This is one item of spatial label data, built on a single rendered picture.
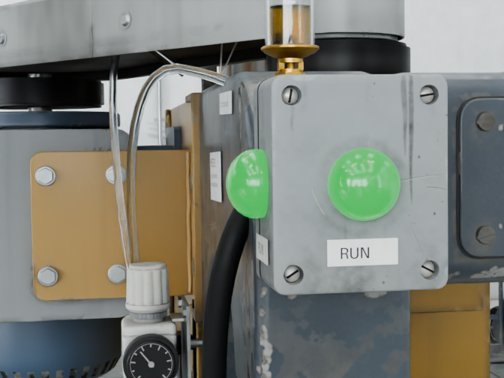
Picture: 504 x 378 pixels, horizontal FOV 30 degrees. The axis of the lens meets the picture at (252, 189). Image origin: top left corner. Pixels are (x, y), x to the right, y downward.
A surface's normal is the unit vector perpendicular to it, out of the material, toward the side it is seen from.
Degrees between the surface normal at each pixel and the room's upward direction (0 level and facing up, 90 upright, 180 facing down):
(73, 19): 90
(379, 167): 64
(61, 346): 91
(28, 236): 90
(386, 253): 90
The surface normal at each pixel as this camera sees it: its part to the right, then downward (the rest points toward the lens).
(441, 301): 0.15, 0.05
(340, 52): -0.10, 0.05
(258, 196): 0.02, 0.37
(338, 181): -0.70, -0.04
